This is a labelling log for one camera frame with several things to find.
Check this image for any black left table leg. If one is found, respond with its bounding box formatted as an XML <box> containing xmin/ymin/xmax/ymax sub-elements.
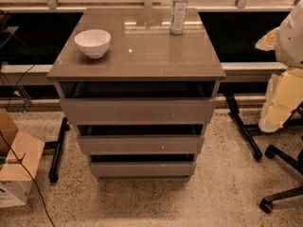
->
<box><xmin>48</xmin><ymin>117</ymin><xmax>70</xmax><ymax>183</ymax></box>

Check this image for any black floor cable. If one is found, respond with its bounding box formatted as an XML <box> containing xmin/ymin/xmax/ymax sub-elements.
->
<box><xmin>0</xmin><ymin>130</ymin><xmax>57</xmax><ymax>227</ymax></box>

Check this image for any white ceramic bowl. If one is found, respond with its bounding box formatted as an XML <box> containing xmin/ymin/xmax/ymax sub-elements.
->
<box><xmin>74</xmin><ymin>29</ymin><xmax>111</xmax><ymax>59</ymax></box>

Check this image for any black office chair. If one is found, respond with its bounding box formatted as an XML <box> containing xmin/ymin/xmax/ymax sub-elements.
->
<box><xmin>257</xmin><ymin>113</ymin><xmax>303</xmax><ymax>217</ymax></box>

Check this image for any black right table leg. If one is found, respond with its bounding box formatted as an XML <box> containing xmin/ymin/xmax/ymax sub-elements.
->
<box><xmin>224</xmin><ymin>93</ymin><xmax>262</xmax><ymax>160</ymax></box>

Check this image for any grey drawer cabinet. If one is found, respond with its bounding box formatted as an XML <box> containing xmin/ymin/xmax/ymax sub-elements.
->
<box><xmin>46</xmin><ymin>7</ymin><xmax>227</xmax><ymax>183</ymax></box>

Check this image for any cardboard box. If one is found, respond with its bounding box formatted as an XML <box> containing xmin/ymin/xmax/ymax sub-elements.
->
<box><xmin>0</xmin><ymin>109</ymin><xmax>45</xmax><ymax>208</ymax></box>

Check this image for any clear plastic water bottle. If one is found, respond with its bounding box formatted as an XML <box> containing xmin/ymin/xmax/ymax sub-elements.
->
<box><xmin>169</xmin><ymin>0</ymin><xmax>188</xmax><ymax>35</ymax></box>

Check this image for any grey middle drawer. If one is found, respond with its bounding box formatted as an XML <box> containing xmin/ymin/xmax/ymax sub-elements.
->
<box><xmin>77</xmin><ymin>135</ymin><xmax>205</xmax><ymax>155</ymax></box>

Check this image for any grey bottom drawer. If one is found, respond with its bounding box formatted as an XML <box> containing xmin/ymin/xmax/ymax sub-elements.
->
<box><xmin>89</xmin><ymin>162</ymin><xmax>196</xmax><ymax>178</ymax></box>

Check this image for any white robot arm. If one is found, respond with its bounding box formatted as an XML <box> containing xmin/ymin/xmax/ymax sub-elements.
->
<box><xmin>255</xmin><ymin>1</ymin><xmax>303</xmax><ymax>132</ymax></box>

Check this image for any black table leg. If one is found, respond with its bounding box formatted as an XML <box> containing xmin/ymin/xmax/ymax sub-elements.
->
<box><xmin>224</xmin><ymin>93</ymin><xmax>262</xmax><ymax>160</ymax></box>
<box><xmin>48</xmin><ymin>117</ymin><xmax>70</xmax><ymax>183</ymax></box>

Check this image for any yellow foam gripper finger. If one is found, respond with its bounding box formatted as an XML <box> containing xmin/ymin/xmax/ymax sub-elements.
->
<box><xmin>255</xmin><ymin>27</ymin><xmax>279</xmax><ymax>51</ymax></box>
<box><xmin>258</xmin><ymin>68</ymin><xmax>303</xmax><ymax>132</ymax></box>

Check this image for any grey top drawer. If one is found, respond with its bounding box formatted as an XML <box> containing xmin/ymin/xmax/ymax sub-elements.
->
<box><xmin>61</xmin><ymin>98</ymin><xmax>214</xmax><ymax>125</ymax></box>

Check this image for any grey drawer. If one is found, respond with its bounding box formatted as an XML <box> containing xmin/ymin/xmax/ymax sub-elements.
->
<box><xmin>61</xmin><ymin>98</ymin><xmax>214</xmax><ymax>125</ymax></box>
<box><xmin>89</xmin><ymin>162</ymin><xmax>196</xmax><ymax>178</ymax></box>
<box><xmin>77</xmin><ymin>135</ymin><xmax>205</xmax><ymax>155</ymax></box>

